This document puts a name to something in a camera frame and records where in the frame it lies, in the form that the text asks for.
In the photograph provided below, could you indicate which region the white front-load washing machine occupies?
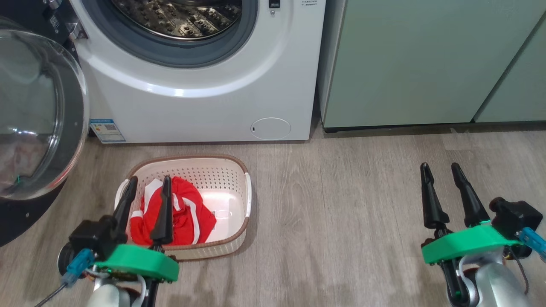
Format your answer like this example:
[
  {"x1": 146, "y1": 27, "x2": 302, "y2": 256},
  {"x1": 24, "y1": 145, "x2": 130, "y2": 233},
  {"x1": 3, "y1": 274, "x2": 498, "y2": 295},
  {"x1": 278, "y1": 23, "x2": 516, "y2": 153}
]
[{"x1": 68, "y1": 0, "x2": 327, "y2": 143}]

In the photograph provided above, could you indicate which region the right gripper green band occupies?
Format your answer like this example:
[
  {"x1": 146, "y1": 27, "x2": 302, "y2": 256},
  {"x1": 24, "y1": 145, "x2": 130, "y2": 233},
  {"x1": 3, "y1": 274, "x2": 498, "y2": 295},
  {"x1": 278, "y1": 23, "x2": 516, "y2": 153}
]
[{"x1": 420, "y1": 162, "x2": 523, "y2": 307}]

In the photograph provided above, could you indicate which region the cream perforated laundry basket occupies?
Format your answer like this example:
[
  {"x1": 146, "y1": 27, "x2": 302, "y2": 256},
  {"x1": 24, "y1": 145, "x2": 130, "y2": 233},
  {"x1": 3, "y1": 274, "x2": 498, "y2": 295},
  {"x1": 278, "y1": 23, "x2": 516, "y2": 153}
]
[{"x1": 114, "y1": 154, "x2": 252, "y2": 261}]

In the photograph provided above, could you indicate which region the steel washer drum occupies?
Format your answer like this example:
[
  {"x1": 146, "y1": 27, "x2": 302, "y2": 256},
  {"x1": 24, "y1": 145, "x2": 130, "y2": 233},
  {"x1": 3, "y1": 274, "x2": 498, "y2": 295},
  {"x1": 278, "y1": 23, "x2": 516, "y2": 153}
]
[{"x1": 110, "y1": 0, "x2": 243, "y2": 42}]

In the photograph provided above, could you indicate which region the blue energy label sticker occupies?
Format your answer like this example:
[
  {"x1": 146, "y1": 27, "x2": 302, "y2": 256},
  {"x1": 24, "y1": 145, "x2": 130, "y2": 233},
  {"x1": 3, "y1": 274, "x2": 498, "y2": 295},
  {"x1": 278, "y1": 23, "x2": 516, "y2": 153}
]
[{"x1": 90, "y1": 119, "x2": 126, "y2": 143}]

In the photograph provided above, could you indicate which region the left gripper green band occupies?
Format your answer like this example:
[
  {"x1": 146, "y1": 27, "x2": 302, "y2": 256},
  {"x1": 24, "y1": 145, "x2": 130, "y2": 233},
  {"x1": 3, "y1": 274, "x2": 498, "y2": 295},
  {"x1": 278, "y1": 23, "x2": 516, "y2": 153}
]
[{"x1": 95, "y1": 175, "x2": 180, "y2": 307}]

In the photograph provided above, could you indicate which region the red and white garment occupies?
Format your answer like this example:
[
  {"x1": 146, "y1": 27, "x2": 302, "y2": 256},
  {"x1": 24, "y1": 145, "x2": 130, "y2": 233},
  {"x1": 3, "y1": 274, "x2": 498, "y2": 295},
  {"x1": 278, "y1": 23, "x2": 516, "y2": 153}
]
[{"x1": 130, "y1": 176, "x2": 217, "y2": 246}]

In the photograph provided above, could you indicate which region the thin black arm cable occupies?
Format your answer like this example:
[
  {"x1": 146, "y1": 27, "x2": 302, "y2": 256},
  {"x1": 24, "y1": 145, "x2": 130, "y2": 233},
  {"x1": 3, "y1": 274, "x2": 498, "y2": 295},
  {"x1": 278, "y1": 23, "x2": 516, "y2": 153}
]
[
  {"x1": 34, "y1": 284, "x2": 69, "y2": 307},
  {"x1": 508, "y1": 252, "x2": 529, "y2": 295}
]

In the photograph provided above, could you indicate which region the pale green cabinet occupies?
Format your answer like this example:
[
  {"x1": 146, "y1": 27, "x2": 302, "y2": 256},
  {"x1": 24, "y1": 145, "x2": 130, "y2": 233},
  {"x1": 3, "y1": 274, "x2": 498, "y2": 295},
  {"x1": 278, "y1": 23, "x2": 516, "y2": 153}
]
[
  {"x1": 473, "y1": 13, "x2": 546, "y2": 123},
  {"x1": 320, "y1": 0, "x2": 546, "y2": 128}
]

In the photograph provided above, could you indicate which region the washing machine glass door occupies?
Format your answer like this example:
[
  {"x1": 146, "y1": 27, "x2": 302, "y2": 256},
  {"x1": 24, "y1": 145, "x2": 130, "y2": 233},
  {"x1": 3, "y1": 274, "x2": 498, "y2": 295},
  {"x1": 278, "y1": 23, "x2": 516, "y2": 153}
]
[{"x1": 0, "y1": 17, "x2": 90, "y2": 248}]

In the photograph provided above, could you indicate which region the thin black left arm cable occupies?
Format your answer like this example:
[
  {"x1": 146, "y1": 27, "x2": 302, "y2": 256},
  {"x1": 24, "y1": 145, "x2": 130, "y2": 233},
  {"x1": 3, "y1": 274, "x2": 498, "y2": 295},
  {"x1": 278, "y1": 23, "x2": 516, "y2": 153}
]
[{"x1": 34, "y1": 284, "x2": 69, "y2": 307}]

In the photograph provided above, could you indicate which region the chrome door hinge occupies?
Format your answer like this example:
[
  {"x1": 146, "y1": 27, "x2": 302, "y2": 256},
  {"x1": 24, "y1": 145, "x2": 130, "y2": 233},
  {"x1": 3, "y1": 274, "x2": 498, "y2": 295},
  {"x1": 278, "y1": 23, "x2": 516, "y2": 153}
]
[{"x1": 65, "y1": 22, "x2": 88, "y2": 41}]

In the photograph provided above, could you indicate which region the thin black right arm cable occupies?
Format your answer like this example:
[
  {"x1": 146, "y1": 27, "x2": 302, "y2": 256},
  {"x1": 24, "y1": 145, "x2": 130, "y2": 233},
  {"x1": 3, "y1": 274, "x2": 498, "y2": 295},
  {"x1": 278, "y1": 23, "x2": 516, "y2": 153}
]
[{"x1": 508, "y1": 252, "x2": 529, "y2": 295}]

